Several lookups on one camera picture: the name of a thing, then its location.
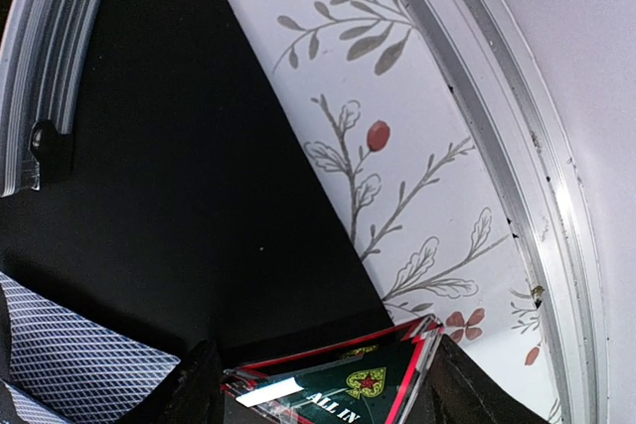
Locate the triangular all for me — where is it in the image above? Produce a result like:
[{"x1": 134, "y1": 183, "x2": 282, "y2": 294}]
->
[{"x1": 222, "y1": 315, "x2": 444, "y2": 423}]

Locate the black poker mat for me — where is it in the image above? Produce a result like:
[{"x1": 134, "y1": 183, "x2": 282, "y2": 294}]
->
[{"x1": 0, "y1": 0, "x2": 398, "y2": 424}]

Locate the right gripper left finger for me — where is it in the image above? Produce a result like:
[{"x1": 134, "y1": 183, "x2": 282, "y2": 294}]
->
[{"x1": 123, "y1": 341, "x2": 222, "y2": 424}]

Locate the floral tablecloth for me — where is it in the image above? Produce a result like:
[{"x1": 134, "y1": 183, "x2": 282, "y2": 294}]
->
[{"x1": 230, "y1": 0, "x2": 562, "y2": 423}]

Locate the dealt blue card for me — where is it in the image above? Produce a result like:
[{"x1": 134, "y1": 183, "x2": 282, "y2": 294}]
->
[
  {"x1": 1, "y1": 274, "x2": 180, "y2": 423},
  {"x1": 0, "y1": 381, "x2": 69, "y2": 424}
]

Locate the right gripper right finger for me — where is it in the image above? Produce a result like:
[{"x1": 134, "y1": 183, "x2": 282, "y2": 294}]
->
[{"x1": 419, "y1": 337, "x2": 546, "y2": 424}]

